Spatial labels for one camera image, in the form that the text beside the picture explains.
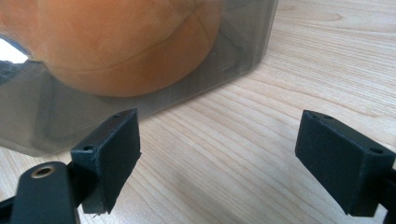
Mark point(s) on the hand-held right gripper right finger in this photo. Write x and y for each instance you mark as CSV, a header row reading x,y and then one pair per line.
x,y
336,161

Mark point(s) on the grey translucent storage box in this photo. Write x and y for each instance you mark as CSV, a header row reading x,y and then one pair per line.
x,y
243,46

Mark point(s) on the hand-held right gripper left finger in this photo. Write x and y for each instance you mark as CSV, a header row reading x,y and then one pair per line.
x,y
115,155

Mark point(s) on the orange plush toy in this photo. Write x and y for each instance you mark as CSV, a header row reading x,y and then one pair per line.
x,y
118,46

